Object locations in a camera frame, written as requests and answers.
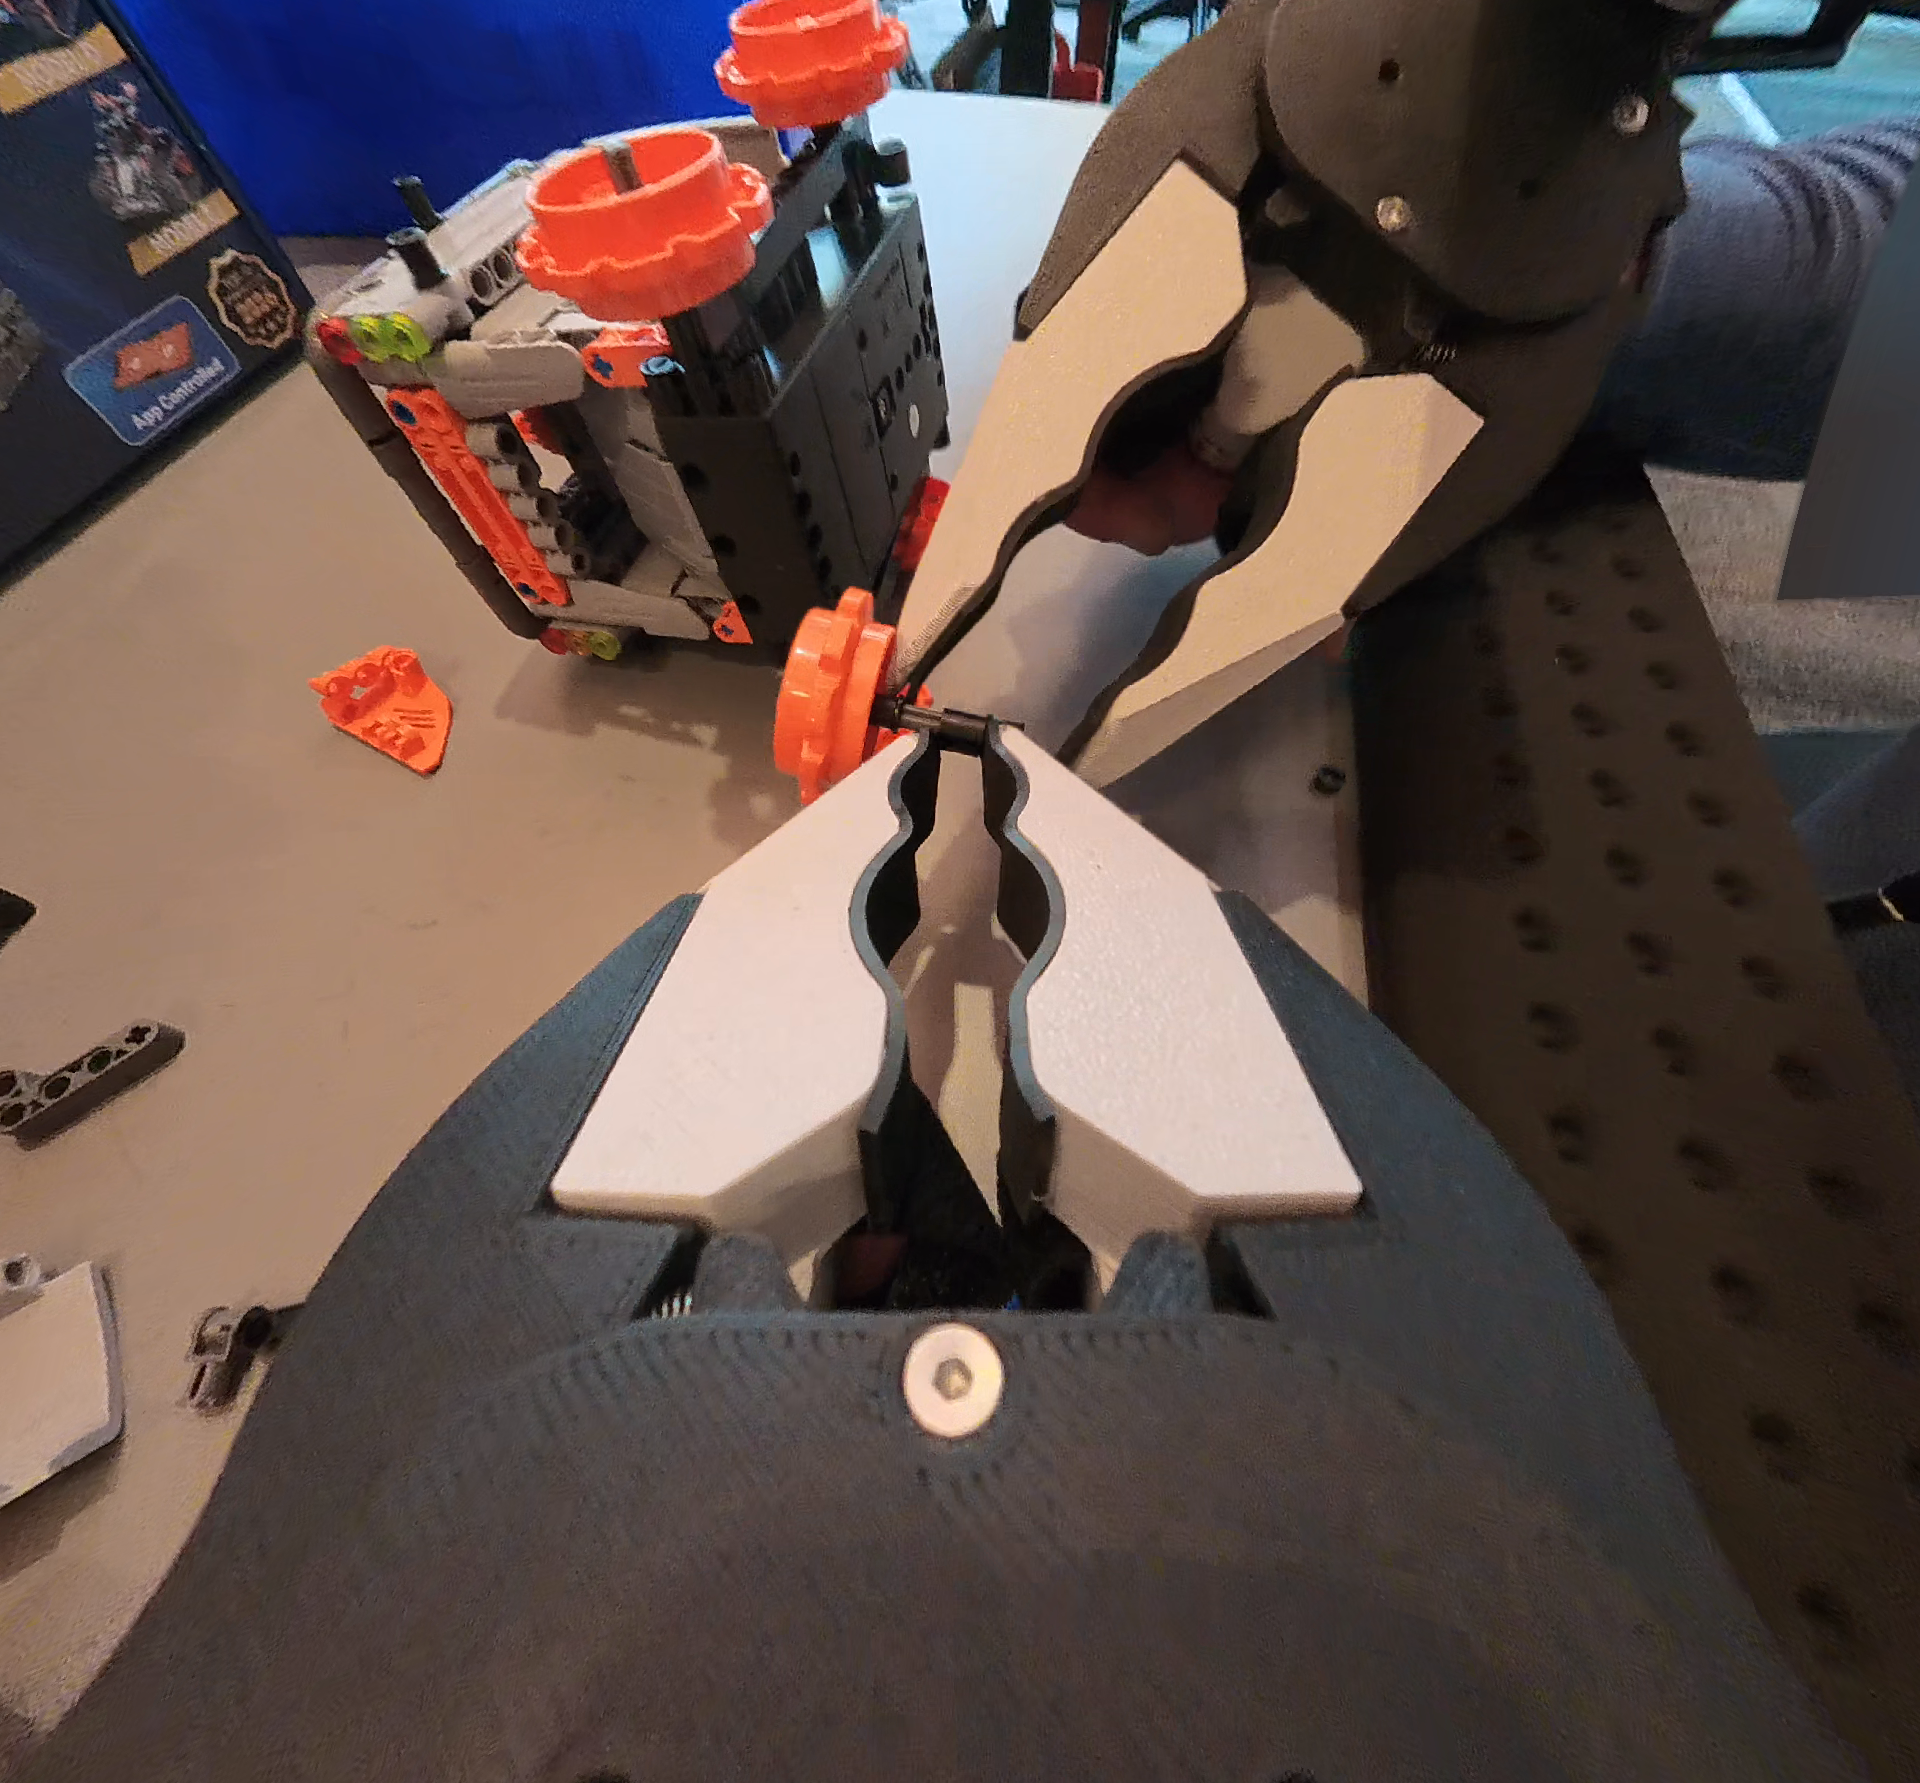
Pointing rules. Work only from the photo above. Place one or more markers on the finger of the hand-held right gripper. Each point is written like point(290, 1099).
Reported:
point(1110, 314)
point(1350, 509)

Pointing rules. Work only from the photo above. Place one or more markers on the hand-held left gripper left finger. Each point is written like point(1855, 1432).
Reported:
point(734, 1047)

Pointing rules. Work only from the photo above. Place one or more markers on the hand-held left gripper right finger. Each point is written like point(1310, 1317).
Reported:
point(1183, 1047)

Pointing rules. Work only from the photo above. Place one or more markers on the black grey building block vehicle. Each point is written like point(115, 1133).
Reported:
point(810, 433)

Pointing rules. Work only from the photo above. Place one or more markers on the orange toy wheel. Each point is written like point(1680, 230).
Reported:
point(821, 695)

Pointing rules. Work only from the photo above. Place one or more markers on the black axle connector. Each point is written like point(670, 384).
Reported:
point(945, 722)

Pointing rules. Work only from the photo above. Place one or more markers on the person's right forearm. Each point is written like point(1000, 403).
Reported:
point(1769, 314)

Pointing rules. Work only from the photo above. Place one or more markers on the black perforated mat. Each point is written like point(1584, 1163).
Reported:
point(1618, 990)

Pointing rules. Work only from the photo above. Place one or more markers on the orange triangular panel piece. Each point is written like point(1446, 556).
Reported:
point(387, 702)

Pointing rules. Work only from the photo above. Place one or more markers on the grey pin connector piece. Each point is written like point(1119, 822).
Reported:
point(231, 1350)

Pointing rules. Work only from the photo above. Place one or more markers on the dark grey angled beam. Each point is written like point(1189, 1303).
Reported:
point(91, 1080)

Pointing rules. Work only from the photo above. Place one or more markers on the blue plastic bin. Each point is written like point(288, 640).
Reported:
point(404, 73)

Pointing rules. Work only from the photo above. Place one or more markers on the light grey flat panel piece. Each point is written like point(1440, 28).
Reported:
point(52, 1378)

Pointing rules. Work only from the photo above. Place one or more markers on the dark blue toy kit box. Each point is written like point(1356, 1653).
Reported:
point(104, 238)

